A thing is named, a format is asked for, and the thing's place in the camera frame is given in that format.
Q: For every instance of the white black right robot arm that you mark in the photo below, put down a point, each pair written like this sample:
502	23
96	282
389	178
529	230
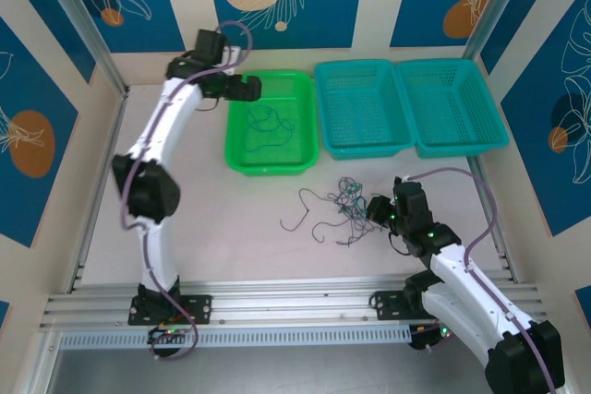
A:
461	269

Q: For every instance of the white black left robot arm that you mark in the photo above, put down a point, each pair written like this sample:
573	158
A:
171	112

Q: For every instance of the green plastic basket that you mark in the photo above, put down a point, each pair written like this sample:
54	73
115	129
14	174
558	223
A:
277	158

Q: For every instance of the teal plastic basket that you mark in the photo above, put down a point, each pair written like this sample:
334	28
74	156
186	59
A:
360	103
452	103

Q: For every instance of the small black controller board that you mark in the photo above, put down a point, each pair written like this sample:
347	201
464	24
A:
434	336
166	334

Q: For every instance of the aluminium table side rail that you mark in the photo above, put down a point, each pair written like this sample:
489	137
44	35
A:
102	191
508	269

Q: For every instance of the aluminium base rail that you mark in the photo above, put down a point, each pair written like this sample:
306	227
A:
295	302

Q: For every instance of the aluminium frame post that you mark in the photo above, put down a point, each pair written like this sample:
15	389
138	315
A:
83	20
498	6

